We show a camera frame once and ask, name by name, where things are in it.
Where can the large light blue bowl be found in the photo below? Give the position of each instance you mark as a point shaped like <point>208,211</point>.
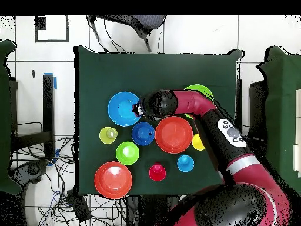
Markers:
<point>122,109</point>

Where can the small dark blue bowl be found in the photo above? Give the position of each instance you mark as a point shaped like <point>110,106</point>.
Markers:
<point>143,133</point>

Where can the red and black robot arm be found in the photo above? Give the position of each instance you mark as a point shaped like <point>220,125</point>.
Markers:
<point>211,122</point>

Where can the translucent yellow cup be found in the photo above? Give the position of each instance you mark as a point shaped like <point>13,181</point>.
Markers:
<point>108,135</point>

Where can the orange bowl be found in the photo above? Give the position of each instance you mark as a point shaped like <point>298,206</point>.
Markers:
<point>174,135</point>
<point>113,180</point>

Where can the small green bowl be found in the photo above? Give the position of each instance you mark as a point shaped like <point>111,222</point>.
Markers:
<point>127,153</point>

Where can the dark green tablecloth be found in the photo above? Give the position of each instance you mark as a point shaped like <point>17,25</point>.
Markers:
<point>105,70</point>

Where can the red cup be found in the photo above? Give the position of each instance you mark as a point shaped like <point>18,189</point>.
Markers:
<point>157,173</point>

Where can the large green bowl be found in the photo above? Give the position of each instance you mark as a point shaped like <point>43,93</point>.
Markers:
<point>202,89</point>

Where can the opaque yellow cup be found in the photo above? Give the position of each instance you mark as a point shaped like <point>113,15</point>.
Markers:
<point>197,142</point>

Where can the light blue cup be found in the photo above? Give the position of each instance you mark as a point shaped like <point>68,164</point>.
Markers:
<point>185,163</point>

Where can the blue tape strip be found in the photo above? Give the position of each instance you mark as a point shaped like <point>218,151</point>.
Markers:
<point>56,154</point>
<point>55,83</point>

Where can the grey office chair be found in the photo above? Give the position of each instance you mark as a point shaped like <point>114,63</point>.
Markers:
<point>145,21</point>

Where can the small black floor marker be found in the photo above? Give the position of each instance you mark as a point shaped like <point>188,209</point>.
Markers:
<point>33,73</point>

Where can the black power strip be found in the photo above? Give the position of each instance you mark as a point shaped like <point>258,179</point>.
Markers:
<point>78,207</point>

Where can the black chair base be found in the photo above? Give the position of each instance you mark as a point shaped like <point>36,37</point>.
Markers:
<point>30,170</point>

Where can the green table cloth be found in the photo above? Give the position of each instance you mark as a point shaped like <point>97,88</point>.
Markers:
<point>282,106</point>
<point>4,117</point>

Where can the black square frame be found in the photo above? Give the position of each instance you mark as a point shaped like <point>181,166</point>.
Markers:
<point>40,23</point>

